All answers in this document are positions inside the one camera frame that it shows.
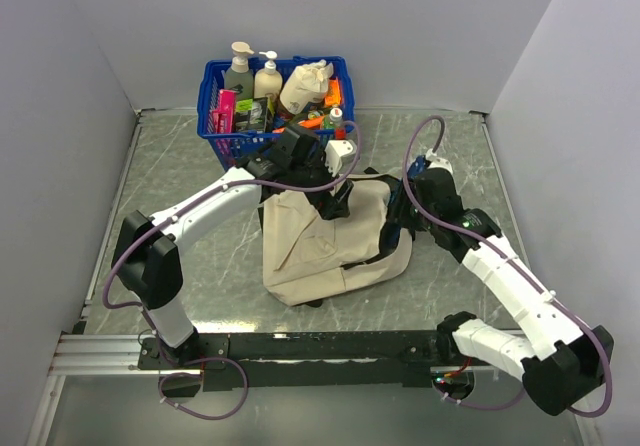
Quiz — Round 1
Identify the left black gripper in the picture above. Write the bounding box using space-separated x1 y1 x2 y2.
290 146 354 220

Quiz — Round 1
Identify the beige canvas backpack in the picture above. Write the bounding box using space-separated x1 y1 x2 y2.
262 171 413 306

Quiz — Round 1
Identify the blue dinosaur pencil case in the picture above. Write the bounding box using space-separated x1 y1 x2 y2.
386 155 430 231

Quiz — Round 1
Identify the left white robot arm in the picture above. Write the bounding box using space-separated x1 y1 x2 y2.
106 125 360 368

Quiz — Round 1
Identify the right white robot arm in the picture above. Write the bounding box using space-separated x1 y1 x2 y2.
403 162 614 418

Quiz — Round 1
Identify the orange long packet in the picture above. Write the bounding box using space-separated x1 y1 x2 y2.
273 116 324 133

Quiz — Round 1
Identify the small green red-capped bottle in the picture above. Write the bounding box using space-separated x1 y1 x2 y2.
322 107 343 130

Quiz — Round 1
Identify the orange snack packet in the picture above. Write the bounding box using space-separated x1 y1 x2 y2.
324 78 343 108

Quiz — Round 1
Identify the green black box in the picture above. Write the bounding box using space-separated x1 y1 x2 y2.
233 97 275 133

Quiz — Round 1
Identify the blue plastic shopping basket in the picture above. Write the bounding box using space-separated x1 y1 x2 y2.
197 55 355 170

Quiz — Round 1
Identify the cream pump lotion bottle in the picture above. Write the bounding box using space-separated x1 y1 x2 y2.
254 50 283 104

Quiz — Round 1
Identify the pink box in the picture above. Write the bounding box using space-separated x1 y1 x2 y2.
210 89 236 134

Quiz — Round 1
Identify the green pump bottle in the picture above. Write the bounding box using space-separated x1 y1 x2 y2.
224 41 254 101

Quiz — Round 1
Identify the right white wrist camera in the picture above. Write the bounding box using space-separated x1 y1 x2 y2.
425 149 453 175

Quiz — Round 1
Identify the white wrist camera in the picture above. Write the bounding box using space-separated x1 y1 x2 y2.
324 139 357 177
425 149 453 175

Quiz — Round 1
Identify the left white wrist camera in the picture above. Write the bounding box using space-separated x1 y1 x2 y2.
324 139 357 177

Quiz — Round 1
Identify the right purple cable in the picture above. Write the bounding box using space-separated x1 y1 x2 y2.
402 114 614 418

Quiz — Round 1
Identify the purple cable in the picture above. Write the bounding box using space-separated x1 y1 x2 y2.
402 114 614 418
102 119 362 312

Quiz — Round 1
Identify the beige drawstring cloth pouch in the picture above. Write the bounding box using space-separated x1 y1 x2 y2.
278 59 334 116

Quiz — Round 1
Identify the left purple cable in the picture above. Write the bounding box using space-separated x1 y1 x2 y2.
102 119 362 312

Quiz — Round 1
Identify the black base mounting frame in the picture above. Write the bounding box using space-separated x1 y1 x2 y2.
138 330 466 392

